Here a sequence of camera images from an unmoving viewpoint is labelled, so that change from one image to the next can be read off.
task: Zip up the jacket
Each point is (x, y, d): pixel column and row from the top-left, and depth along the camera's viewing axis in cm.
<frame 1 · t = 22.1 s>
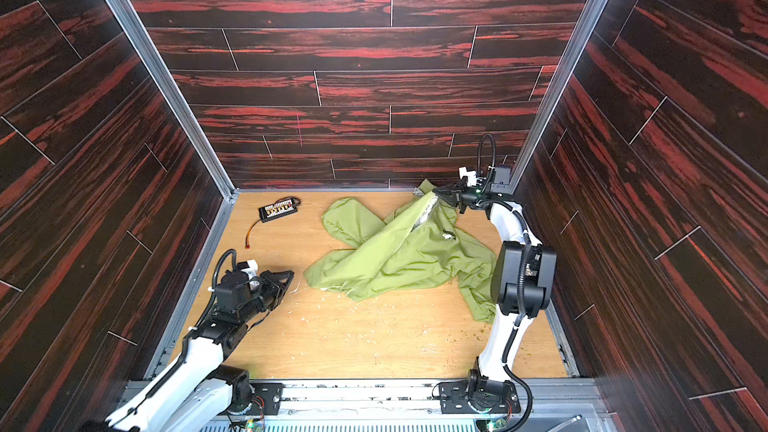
left hand: (296, 272, 82), fingers closed
right hand: (436, 188, 90), fingers closed
green jacket with cartoon print: (421, 240, 99), point 7 cm above the table

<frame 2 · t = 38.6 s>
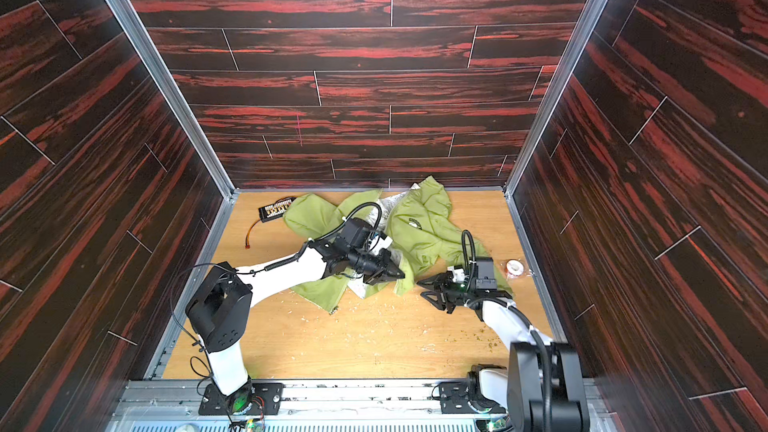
left hand: (406, 276, 79), fingers closed
right hand: (423, 285, 85), fingers open
green jacket with cartoon print: (420, 231, 104), point 5 cm above the table
small white tape roll: (514, 268, 97), point 3 cm above the table

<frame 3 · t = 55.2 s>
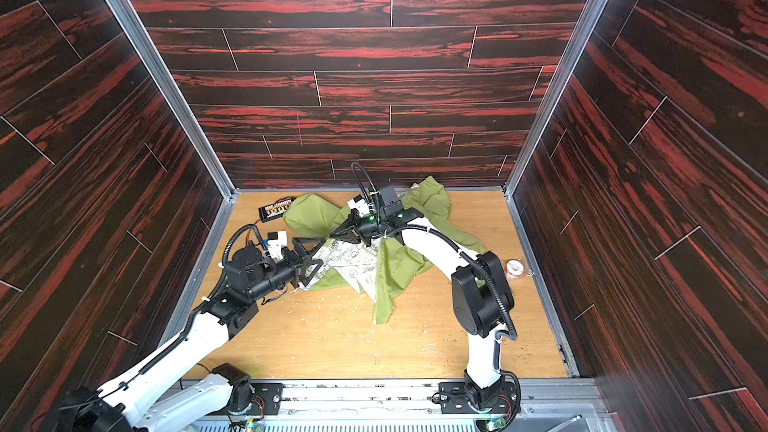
left hand: (325, 251, 73), fingers open
right hand: (332, 233, 81), fingers closed
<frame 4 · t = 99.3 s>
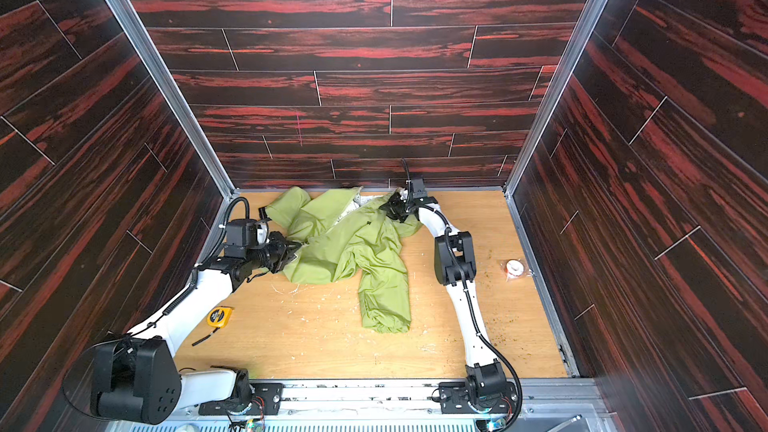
left hand: (303, 242, 84), fingers closed
right hand: (384, 205, 113), fingers closed
green jacket with cartoon print: (348, 239, 101), point 6 cm above the table
the other named things where they were.

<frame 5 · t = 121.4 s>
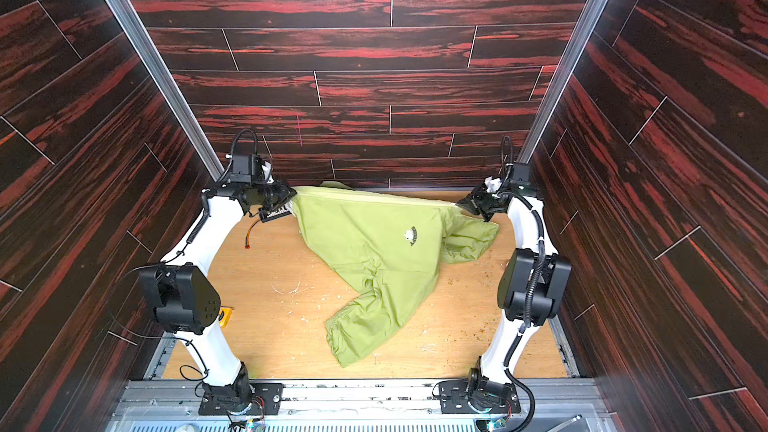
left hand: (297, 189, 89), fingers closed
right hand: (464, 200, 91), fingers closed
green jacket with cartoon print: (401, 242, 95), point 10 cm above the table
